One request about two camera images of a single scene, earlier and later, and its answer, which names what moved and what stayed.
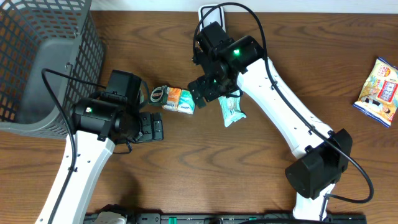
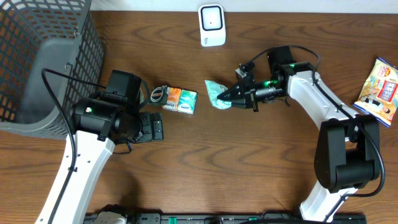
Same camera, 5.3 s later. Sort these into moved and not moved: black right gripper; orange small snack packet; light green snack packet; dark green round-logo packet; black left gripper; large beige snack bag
Moved: black right gripper; light green snack packet
Not moved: black left gripper; orange small snack packet; dark green round-logo packet; large beige snack bag
